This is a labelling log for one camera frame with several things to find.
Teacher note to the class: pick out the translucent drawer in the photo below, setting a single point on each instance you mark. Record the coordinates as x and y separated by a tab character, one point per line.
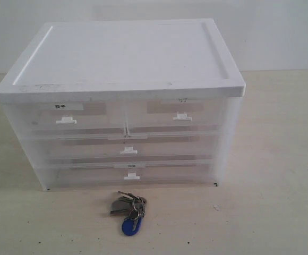
126	174
184	112
103	116
140	146

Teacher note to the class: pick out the key bunch with blue fob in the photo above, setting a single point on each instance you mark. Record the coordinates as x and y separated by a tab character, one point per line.
133	208

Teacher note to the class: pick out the white plastic drawer cabinet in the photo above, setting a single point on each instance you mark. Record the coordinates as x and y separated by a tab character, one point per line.
121	61

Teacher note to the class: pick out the small white paper scrap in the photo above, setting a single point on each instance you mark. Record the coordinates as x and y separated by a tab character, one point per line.
216	207

